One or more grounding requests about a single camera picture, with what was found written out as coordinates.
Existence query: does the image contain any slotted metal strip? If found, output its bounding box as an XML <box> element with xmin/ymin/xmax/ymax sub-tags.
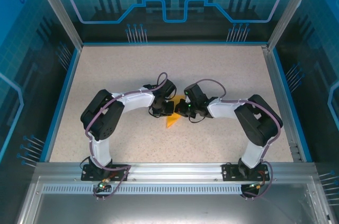
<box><xmin>41</xmin><ymin>184</ymin><xmax>244</xmax><ymax>195</ymax></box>

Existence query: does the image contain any aluminium mounting rail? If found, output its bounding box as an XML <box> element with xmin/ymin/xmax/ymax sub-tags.
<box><xmin>35</xmin><ymin>162</ymin><xmax>317</xmax><ymax>183</ymax></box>

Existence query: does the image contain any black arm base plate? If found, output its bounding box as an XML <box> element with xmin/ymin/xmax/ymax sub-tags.
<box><xmin>221</xmin><ymin>163</ymin><xmax>269</xmax><ymax>182</ymax></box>
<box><xmin>81</xmin><ymin>164</ymin><xmax>131</xmax><ymax>182</ymax></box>

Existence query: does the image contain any aluminium side rail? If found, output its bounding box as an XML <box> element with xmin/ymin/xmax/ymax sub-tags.
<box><xmin>261</xmin><ymin>45</ymin><xmax>304</xmax><ymax>163</ymax></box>

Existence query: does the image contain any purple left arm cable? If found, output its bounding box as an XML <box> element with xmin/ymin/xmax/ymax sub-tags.
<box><xmin>85</xmin><ymin>72</ymin><xmax>169</xmax><ymax>200</ymax></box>

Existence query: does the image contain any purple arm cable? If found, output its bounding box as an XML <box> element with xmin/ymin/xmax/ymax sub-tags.
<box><xmin>198</xmin><ymin>78</ymin><xmax>283</xmax><ymax>200</ymax></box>
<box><xmin>85</xmin><ymin>72</ymin><xmax>169</xmax><ymax>200</ymax></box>

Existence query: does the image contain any cable connector with green light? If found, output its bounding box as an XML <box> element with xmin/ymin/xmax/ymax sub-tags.
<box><xmin>96</xmin><ymin>178</ymin><xmax>111</xmax><ymax>190</ymax></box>
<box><xmin>247</xmin><ymin>181</ymin><xmax>265</xmax><ymax>190</ymax></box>

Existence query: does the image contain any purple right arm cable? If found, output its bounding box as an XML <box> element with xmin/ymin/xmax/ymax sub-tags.
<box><xmin>198</xmin><ymin>78</ymin><xmax>283</xmax><ymax>200</ymax></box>

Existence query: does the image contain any aluminium frame post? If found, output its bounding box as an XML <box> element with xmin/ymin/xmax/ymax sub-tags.
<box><xmin>28</xmin><ymin>0</ymin><xmax>84</xmax><ymax>50</ymax></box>
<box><xmin>266</xmin><ymin>0</ymin><xmax>320</xmax><ymax>50</ymax></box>

